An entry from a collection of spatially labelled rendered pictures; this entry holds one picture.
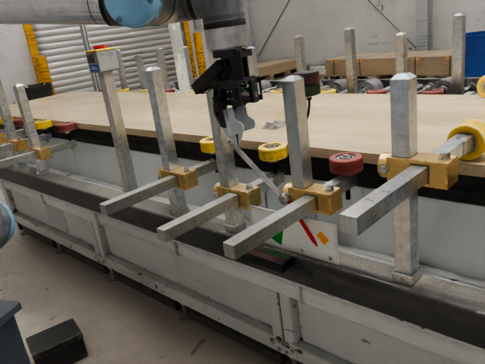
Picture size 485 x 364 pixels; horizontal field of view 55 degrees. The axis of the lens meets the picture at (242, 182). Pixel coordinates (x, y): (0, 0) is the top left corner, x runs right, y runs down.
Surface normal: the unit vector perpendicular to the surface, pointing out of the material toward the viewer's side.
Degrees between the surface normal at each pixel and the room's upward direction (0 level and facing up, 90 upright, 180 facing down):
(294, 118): 90
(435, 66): 90
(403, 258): 90
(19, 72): 90
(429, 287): 0
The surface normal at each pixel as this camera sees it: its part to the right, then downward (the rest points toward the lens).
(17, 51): 0.67, 0.16
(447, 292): -0.13, -0.94
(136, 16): -0.12, 0.34
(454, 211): -0.68, 0.33
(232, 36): 0.28, 0.28
